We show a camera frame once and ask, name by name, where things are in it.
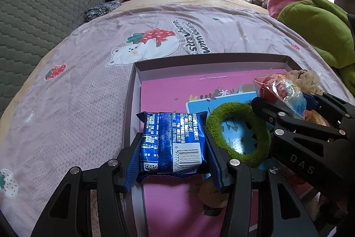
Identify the green fleece blanket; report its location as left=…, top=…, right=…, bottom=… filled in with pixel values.
left=277, top=0, right=355, bottom=88

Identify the green fuzzy hair ring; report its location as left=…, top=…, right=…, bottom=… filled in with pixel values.
left=207, top=103, right=271, bottom=168

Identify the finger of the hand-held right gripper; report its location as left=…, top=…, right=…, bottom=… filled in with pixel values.
left=302, top=92, right=355, bottom=132
left=251, top=97, right=348, bottom=143

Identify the blue snack packet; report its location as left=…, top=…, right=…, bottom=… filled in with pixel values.
left=136, top=111, right=208, bottom=179

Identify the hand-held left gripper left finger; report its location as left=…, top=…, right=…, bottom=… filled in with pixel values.
left=30, top=131, right=143, bottom=237

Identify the grey quilted headboard cover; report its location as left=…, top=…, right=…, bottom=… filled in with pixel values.
left=0, top=0, right=106, bottom=115

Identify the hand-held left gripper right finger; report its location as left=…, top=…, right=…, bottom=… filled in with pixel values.
left=205, top=131, right=319, bottom=237

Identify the pink and blue book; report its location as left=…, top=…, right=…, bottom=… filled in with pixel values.
left=140, top=68, right=292, bottom=237

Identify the dark blue patterned cloth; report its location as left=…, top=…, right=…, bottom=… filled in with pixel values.
left=84, top=0, right=122, bottom=22

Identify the beige scrunchie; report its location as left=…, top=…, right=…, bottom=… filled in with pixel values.
left=283, top=70, right=323, bottom=94

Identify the clear colourful candy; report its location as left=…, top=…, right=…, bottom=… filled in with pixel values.
left=253, top=74, right=307, bottom=119

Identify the brown walnut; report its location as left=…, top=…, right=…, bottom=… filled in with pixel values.
left=197, top=177, right=232, bottom=209

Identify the clear packet of crackers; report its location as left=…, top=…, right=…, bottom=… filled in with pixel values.
left=304, top=109, right=330, bottom=126

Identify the dark shallow cardboard box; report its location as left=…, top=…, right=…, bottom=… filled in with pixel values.
left=122, top=53, right=319, bottom=237

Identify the pink cloth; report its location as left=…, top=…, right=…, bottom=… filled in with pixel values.
left=267, top=0, right=310, bottom=19

